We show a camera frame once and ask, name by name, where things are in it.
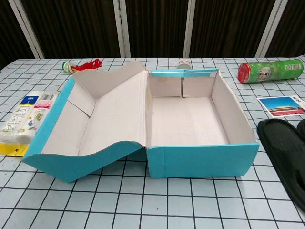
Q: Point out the light blue cardboard shoe box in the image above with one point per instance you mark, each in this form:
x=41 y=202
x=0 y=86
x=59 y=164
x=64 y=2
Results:
x=202 y=162

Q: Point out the light blue checkered tablecloth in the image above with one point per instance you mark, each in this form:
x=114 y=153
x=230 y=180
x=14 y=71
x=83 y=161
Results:
x=143 y=202

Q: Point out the dark folding screen panels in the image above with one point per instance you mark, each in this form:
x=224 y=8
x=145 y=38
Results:
x=71 y=23

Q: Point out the postcard with red palace photo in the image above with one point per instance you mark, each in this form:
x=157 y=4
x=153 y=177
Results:
x=281 y=106

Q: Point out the white screen frame post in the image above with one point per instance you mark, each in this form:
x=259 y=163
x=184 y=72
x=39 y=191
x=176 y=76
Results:
x=271 y=26
x=189 y=28
x=26 y=28
x=121 y=28

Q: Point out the green chips can red lid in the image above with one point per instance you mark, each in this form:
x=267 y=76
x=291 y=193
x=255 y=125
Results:
x=269 y=71

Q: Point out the red yellow feather shuttlecock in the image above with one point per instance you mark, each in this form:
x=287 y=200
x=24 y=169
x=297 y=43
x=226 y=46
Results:
x=88 y=65

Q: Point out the small white green bottle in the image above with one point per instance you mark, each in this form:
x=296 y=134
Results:
x=183 y=65

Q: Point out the white tissue pack yellow base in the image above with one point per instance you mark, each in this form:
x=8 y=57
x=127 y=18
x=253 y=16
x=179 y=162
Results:
x=19 y=119

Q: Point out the black rubber slipper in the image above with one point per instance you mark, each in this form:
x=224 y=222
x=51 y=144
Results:
x=302 y=130
x=281 y=143

